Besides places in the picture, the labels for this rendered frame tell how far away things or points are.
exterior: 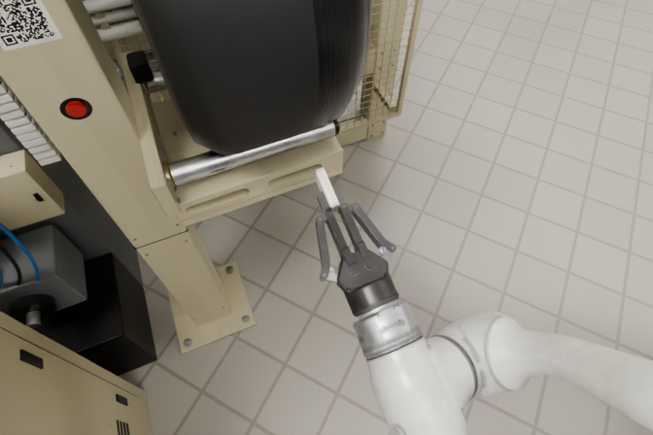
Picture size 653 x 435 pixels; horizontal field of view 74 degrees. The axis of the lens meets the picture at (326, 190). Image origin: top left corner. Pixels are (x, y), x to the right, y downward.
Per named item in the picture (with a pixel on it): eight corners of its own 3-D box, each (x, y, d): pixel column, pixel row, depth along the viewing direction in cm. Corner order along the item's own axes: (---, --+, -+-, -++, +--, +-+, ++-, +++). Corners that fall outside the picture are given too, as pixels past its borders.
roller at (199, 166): (172, 192, 82) (164, 179, 79) (167, 175, 85) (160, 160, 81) (339, 139, 90) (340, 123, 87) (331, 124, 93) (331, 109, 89)
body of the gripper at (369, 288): (409, 295, 62) (382, 236, 65) (356, 318, 60) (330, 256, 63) (396, 301, 69) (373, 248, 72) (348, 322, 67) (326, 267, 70)
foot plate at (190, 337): (182, 354, 150) (180, 352, 148) (167, 286, 164) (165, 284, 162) (256, 324, 156) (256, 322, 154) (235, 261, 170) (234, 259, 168)
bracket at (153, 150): (167, 219, 82) (150, 189, 74) (134, 87, 103) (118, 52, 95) (185, 213, 83) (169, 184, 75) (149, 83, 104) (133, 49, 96)
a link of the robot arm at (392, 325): (371, 359, 58) (354, 317, 59) (360, 359, 66) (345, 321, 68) (430, 332, 60) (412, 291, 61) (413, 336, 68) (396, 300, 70)
